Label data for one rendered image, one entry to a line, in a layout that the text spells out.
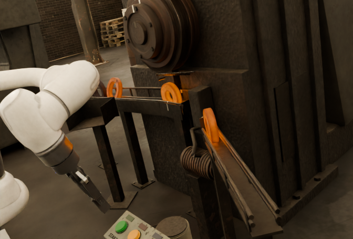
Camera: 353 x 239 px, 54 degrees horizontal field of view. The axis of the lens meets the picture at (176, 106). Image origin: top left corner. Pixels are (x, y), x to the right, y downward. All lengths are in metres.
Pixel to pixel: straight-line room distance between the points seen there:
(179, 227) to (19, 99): 0.68
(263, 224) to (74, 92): 0.59
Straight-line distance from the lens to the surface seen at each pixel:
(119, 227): 1.18
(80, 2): 8.87
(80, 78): 0.99
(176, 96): 1.89
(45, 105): 0.94
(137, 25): 1.80
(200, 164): 1.65
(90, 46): 8.89
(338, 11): 2.30
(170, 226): 1.27
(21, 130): 0.93
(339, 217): 2.11
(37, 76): 1.08
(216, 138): 1.46
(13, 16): 4.29
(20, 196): 1.65
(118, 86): 2.48
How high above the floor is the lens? 1.26
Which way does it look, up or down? 17 degrees down
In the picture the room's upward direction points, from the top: 12 degrees counter-clockwise
